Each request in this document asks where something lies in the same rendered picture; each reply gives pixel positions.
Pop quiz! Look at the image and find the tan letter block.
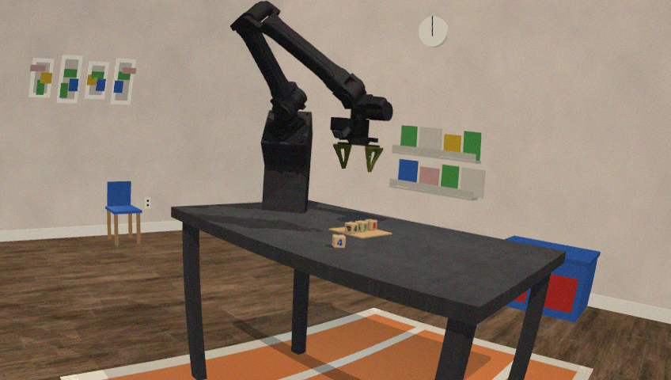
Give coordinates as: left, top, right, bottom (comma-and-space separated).
344, 222, 358, 234
365, 219, 377, 230
355, 220, 368, 232
332, 234, 346, 248

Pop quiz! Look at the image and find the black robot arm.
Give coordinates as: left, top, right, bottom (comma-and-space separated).
230, 1, 393, 142

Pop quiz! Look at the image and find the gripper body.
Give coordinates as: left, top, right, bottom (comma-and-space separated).
337, 120, 380, 147

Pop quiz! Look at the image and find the tan flat mat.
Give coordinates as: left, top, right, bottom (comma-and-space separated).
328, 227, 392, 239

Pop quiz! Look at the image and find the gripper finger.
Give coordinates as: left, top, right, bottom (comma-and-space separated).
365, 146, 383, 172
333, 144, 351, 169

